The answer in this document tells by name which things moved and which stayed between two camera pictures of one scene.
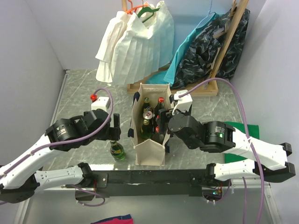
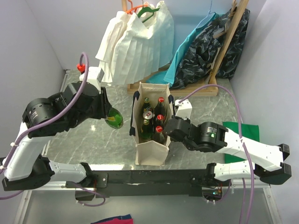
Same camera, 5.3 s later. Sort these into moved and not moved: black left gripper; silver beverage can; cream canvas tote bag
Moved: black left gripper
Not moved: silver beverage can; cream canvas tote bag
